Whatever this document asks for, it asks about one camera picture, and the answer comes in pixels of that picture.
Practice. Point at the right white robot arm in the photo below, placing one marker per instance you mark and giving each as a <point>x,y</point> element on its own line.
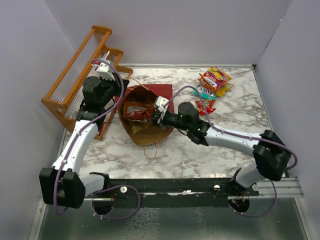
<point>269,152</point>

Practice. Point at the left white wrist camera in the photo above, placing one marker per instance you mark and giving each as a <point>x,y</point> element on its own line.
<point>103,70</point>

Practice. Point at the orange Fox's fruits candy bag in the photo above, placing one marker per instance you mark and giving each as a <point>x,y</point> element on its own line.
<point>214,78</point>

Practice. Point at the red paper bag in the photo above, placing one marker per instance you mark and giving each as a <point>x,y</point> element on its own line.
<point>135,110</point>

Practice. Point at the red snack packet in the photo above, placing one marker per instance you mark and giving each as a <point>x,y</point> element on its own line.
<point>207,106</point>

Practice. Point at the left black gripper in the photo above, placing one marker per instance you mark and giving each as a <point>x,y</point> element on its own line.
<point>117,83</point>

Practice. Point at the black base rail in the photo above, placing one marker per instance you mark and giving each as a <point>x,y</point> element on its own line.
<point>170,193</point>

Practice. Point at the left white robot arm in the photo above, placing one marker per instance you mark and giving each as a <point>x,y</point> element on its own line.
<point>61,184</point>

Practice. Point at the teal Fox's mint candy bag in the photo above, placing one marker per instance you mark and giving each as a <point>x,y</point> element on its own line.
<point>205,93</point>

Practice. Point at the orange wooden rack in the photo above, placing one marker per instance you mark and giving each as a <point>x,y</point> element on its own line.
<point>65,96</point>

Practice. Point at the yellow snack packet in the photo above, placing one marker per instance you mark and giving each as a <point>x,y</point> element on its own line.
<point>222,91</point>

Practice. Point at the gold snack packet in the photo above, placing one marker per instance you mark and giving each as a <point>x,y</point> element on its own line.
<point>138,126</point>

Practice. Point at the red Doritos chip bag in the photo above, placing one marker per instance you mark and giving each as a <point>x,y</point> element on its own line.
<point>141,115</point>

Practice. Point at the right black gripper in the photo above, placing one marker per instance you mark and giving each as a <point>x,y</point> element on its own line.
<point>161,124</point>

